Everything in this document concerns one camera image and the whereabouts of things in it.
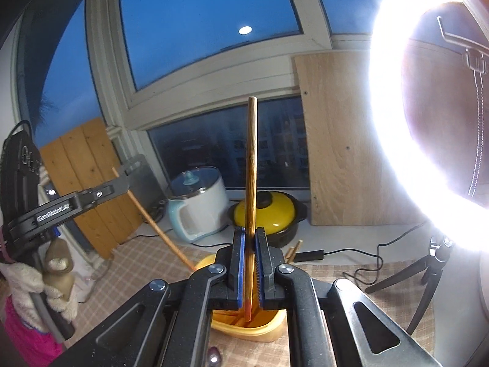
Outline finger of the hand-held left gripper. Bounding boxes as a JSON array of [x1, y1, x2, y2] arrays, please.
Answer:
[[76, 155, 148, 209]]

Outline person's left hand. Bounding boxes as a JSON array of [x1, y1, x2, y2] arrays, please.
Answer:
[[41, 236, 76, 301]]

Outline single red-tipped chopstick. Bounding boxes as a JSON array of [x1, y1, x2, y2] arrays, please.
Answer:
[[244, 97, 259, 324], [111, 166, 196, 271]]

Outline phone holder on gooseneck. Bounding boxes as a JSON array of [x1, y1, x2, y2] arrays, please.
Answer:
[[437, 15, 489, 197]]

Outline black ring light cable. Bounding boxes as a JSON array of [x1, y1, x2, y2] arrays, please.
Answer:
[[296, 222, 434, 295]]

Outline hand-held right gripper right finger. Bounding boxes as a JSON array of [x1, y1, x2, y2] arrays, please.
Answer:
[[254, 228, 444, 367]]

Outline pine slat board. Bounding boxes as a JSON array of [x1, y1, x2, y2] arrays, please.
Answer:
[[40, 118, 142, 261]]

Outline black casserole with yellow lid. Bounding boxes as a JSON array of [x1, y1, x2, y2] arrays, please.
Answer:
[[228, 190, 308, 249]]

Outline light wooden panel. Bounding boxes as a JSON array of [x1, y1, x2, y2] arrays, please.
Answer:
[[292, 44, 428, 227]]

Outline metal spoon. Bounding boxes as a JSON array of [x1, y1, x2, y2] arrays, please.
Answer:
[[208, 346, 230, 367]]

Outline grey cutting board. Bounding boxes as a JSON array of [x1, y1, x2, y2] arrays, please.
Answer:
[[122, 154, 169, 215]]

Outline white window frame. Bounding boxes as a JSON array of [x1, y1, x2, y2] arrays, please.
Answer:
[[11, 0, 383, 199]]

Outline group of wooden chopsticks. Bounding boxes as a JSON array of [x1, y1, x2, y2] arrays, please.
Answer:
[[285, 239, 304, 264]]

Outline black tripod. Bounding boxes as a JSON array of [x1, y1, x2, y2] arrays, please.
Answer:
[[365, 235, 455, 337]]

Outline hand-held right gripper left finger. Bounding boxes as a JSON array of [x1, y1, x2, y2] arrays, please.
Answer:
[[50, 228, 246, 367]]

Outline black-handled scissors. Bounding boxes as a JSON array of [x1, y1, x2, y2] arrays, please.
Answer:
[[145, 199, 169, 224]]

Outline beige plaid tablecloth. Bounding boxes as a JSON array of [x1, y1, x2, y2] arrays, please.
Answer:
[[76, 235, 436, 367]]

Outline yellow plastic container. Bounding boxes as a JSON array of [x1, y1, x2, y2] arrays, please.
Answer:
[[193, 254, 287, 343]]

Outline white electric pot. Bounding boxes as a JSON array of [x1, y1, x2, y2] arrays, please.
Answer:
[[167, 166, 230, 243]]

